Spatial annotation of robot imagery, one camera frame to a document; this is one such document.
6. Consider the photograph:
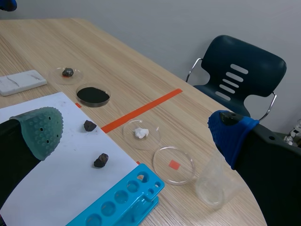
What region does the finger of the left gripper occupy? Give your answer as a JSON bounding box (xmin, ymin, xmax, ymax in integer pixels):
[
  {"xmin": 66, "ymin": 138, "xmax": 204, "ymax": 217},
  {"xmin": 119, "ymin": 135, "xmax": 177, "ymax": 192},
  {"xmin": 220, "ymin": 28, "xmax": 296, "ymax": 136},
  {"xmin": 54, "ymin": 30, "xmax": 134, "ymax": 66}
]
[{"xmin": 0, "ymin": 0, "xmax": 18, "ymax": 12}]

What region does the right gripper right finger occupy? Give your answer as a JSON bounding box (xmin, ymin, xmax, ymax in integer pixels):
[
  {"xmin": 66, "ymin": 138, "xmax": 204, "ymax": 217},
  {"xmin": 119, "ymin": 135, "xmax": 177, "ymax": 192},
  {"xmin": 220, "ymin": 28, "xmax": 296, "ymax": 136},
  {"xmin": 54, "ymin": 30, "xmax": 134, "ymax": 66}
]
[{"xmin": 207, "ymin": 110, "xmax": 301, "ymax": 226}]

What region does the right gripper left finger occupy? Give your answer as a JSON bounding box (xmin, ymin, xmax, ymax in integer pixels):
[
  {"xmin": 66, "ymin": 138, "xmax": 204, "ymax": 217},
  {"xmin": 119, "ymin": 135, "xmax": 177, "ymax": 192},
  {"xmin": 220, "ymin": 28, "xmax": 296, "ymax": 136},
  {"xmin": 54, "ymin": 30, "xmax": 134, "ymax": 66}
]
[{"xmin": 0, "ymin": 106, "xmax": 64, "ymax": 210}]

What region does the white sheet of paper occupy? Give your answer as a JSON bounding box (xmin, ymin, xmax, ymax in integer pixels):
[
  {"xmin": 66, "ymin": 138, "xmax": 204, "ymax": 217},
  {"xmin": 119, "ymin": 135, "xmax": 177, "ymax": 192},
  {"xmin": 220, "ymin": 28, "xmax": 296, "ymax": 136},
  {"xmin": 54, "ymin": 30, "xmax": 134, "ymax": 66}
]
[{"xmin": 0, "ymin": 91, "xmax": 139, "ymax": 226}]

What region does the small white tile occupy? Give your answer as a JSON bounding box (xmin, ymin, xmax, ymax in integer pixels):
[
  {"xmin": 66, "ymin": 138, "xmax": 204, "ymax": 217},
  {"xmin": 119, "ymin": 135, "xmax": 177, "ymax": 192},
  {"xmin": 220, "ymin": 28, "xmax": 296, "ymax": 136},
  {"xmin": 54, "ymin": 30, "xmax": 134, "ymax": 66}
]
[{"xmin": 0, "ymin": 69, "xmax": 48, "ymax": 97}]

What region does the clear plastic beaker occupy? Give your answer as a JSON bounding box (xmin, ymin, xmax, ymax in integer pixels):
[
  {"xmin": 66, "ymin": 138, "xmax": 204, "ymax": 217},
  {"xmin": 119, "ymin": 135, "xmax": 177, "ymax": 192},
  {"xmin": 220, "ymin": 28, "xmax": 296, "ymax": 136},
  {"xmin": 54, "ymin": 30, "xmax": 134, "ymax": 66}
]
[{"xmin": 195, "ymin": 147, "xmax": 245, "ymax": 209}]

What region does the clear glass dish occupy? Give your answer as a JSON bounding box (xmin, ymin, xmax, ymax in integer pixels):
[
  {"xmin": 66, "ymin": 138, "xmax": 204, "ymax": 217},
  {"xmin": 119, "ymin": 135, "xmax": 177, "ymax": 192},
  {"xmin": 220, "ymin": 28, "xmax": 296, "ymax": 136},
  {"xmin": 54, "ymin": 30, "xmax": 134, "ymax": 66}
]
[
  {"xmin": 122, "ymin": 119, "xmax": 162, "ymax": 151},
  {"xmin": 152, "ymin": 145, "xmax": 195, "ymax": 186},
  {"xmin": 48, "ymin": 67, "xmax": 85, "ymax": 86}
]

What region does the glass dish with black powder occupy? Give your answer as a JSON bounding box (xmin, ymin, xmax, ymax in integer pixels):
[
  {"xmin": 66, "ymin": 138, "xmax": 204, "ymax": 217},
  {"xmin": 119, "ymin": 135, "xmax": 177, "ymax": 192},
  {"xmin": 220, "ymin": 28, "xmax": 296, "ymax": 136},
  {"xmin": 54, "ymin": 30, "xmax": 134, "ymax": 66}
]
[{"xmin": 75, "ymin": 84, "xmax": 112, "ymax": 108}]

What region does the dark blue chair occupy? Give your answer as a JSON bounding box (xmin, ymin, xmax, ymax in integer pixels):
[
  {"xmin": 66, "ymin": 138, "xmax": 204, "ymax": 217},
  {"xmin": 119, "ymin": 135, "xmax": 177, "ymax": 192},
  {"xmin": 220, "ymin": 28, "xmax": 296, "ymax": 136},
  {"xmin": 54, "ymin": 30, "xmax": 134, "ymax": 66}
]
[{"xmin": 185, "ymin": 35, "xmax": 287, "ymax": 121}]

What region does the white lump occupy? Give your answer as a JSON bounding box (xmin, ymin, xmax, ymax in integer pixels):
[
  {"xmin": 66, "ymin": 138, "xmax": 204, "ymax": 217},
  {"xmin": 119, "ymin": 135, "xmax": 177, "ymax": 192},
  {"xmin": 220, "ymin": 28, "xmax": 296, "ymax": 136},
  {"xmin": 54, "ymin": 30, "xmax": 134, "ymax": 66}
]
[{"xmin": 132, "ymin": 127, "xmax": 150, "ymax": 139}]

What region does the turquoise rack with round holes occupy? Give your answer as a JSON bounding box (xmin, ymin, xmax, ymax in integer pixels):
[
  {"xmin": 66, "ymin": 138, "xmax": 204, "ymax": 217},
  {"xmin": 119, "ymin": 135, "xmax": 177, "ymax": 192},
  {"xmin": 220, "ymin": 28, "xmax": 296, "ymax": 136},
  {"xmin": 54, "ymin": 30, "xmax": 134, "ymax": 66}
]
[{"xmin": 65, "ymin": 163, "xmax": 165, "ymax": 226}]

